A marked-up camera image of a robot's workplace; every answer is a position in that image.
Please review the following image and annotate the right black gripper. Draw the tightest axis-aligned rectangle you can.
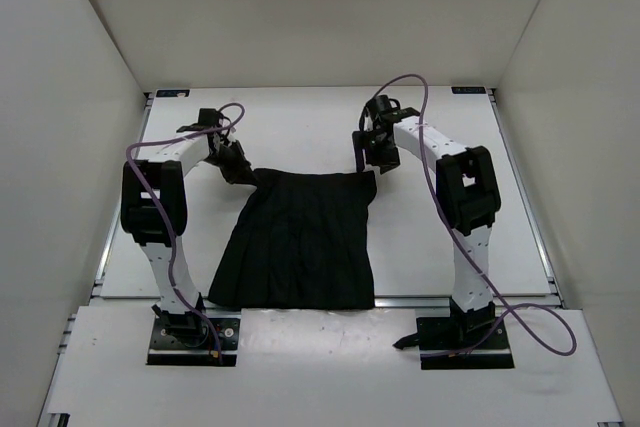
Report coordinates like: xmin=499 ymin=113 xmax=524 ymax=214
xmin=353 ymin=130 xmax=398 ymax=176

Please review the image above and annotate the aluminium rail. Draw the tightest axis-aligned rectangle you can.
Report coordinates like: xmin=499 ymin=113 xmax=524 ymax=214
xmin=199 ymin=295 xmax=564 ymax=312

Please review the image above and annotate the right blue corner label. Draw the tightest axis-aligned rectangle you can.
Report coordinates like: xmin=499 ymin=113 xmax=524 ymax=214
xmin=451 ymin=86 xmax=486 ymax=95

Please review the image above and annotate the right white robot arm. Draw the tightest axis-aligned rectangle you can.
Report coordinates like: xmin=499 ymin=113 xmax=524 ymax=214
xmin=352 ymin=108 xmax=501 ymax=348

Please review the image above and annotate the black pleated skirt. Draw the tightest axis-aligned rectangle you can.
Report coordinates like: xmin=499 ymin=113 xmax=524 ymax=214
xmin=207 ymin=168 xmax=377 ymax=311

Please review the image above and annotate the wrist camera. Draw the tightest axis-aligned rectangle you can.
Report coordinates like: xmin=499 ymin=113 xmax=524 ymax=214
xmin=360 ymin=95 xmax=419 ymax=123
xmin=177 ymin=108 xmax=224 ymax=133

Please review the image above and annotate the blue corner label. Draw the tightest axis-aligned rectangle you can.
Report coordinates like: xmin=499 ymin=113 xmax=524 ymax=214
xmin=451 ymin=86 xmax=486 ymax=95
xmin=155 ymin=89 xmax=190 ymax=98

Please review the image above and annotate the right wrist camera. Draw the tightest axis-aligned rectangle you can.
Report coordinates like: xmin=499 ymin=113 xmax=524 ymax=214
xmin=360 ymin=95 xmax=419 ymax=123

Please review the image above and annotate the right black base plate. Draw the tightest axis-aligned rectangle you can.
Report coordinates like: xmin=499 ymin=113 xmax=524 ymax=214
xmin=393 ymin=317 xmax=515 ymax=370

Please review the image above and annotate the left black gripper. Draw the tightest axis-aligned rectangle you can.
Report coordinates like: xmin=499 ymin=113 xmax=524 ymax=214
xmin=203 ymin=140 xmax=261 ymax=187

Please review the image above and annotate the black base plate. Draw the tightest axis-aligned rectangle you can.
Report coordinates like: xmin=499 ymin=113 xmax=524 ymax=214
xmin=393 ymin=317 xmax=515 ymax=370
xmin=146 ymin=305 xmax=241 ymax=367

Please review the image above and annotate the left blue corner label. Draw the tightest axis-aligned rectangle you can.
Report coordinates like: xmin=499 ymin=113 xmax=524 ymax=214
xmin=155 ymin=89 xmax=190 ymax=98

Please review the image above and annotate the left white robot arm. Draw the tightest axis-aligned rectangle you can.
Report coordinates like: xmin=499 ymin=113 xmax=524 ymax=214
xmin=120 ymin=136 xmax=256 ymax=345

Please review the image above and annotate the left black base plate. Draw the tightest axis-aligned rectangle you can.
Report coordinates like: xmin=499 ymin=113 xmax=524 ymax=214
xmin=146 ymin=305 xmax=241 ymax=367

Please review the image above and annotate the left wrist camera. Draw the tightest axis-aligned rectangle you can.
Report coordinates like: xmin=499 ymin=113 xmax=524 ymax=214
xmin=177 ymin=108 xmax=224 ymax=133

